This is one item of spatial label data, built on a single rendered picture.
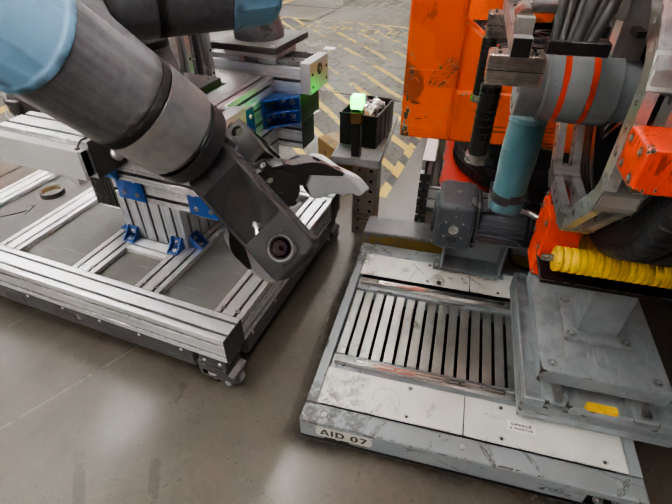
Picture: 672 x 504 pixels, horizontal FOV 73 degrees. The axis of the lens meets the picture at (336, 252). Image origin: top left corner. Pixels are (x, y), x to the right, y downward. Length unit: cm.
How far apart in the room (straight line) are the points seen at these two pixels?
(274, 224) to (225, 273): 113
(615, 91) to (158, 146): 86
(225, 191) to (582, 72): 78
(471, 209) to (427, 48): 49
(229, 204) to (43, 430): 125
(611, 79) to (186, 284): 120
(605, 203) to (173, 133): 72
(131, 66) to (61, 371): 141
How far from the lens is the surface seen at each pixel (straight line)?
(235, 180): 37
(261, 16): 45
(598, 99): 102
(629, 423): 136
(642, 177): 77
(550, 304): 145
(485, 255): 175
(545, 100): 101
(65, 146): 116
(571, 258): 112
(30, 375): 171
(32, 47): 31
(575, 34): 84
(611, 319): 137
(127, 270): 160
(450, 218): 147
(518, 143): 120
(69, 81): 32
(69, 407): 157
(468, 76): 153
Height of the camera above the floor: 115
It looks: 38 degrees down
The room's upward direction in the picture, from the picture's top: straight up
